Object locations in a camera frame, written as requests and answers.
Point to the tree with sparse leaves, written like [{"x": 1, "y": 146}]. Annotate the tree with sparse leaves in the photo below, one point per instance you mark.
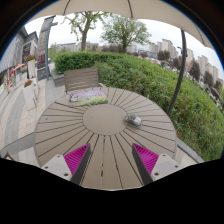
[{"x": 84, "y": 33}]

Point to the grey storefront building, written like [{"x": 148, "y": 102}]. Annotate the grey storefront building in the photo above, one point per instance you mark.
[{"x": 15, "y": 50}]

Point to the large white flower planter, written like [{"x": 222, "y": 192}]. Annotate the large white flower planter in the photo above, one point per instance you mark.
[{"x": 29, "y": 95}]

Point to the distant apartment buildings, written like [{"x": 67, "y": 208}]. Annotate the distant apartment buildings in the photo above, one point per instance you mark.
[{"x": 205, "y": 65}]

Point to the tall grey sign pillar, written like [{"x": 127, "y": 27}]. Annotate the tall grey sign pillar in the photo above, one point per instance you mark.
[{"x": 43, "y": 43}]

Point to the blossom tree print mouse pad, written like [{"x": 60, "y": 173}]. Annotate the blossom tree print mouse pad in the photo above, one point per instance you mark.
[{"x": 87, "y": 98}]

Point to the small white flower planter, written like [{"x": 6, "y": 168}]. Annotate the small white flower planter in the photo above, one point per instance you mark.
[{"x": 31, "y": 68}]

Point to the beige patio umbrella canopy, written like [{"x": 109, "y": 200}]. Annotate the beige patio umbrella canopy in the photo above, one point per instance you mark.
[{"x": 140, "y": 7}]

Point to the brown slatted outdoor chair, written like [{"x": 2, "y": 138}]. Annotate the brown slatted outdoor chair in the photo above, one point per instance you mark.
[{"x": 81, "y": 79}]

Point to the dark curved umbrella pole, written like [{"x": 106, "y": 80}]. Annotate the dark curved umbrella pole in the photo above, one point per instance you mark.
[{"x": 181, "y": 73}]

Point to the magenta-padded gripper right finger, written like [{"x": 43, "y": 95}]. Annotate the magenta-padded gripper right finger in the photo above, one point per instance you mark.
[{"x": 146, "y": 160}]

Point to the transparent grey computer mouse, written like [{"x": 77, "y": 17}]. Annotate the transparent grey computer mouse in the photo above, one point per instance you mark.
[{"x": 133, "y": 120}]

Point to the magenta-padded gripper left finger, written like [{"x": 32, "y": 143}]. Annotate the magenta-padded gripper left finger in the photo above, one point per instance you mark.
[{"x": 76, "y": 160}]

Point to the green hedge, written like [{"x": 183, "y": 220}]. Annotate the green hedge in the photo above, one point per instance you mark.
[{"x": 150, "y": 86}]

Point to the tree with dense crown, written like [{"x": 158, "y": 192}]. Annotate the tree with dense crown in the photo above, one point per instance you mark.
[{"x": 125, "y": 30}]

